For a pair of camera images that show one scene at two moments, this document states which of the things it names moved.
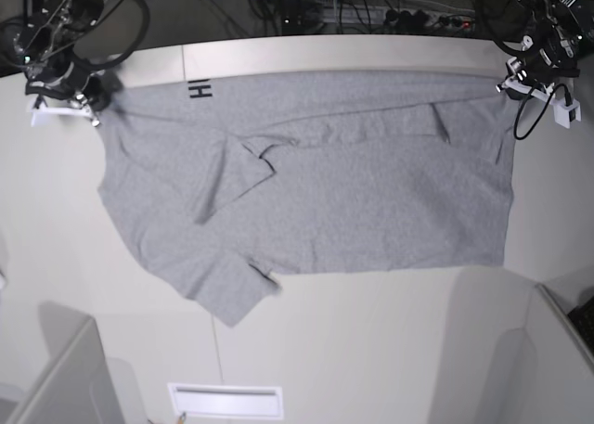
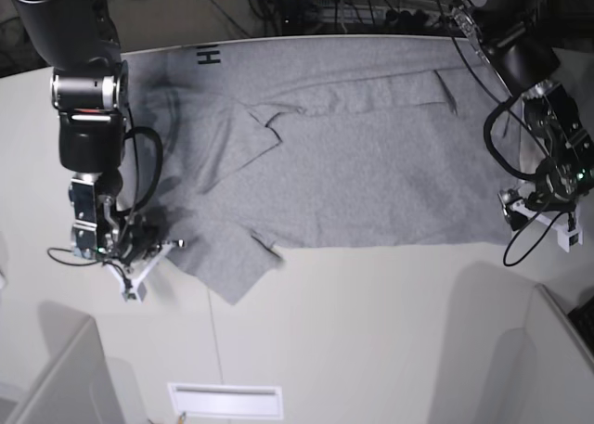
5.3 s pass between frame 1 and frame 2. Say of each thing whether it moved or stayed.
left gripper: moved
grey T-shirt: moved
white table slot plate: stayed
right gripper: moved
